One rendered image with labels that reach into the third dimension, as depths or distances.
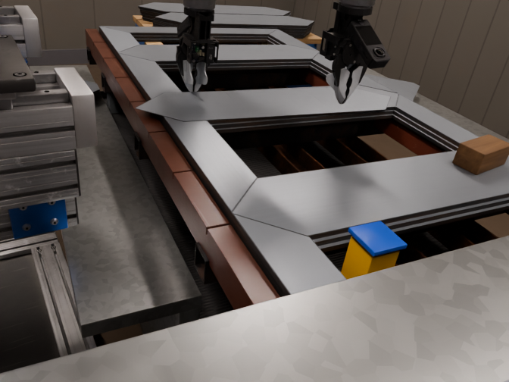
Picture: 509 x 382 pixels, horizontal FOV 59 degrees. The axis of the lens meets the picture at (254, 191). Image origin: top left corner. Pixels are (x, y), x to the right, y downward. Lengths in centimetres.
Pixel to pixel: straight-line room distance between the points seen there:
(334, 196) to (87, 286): 46
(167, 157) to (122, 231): 18
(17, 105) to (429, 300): 61
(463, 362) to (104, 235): 76
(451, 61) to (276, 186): 297
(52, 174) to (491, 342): 66
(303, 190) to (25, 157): 46
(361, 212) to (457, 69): 292
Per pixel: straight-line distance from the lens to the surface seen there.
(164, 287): 83
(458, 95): 366
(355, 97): 135
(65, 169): 79
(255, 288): 63
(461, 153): 106
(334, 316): 30
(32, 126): 75
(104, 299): 82
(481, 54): 356
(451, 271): 37
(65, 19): 416
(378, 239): 66
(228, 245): 69
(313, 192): 82
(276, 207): 76
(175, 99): 115
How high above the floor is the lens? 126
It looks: 31 degrees down
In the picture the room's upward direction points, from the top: 8 degrees clockwise
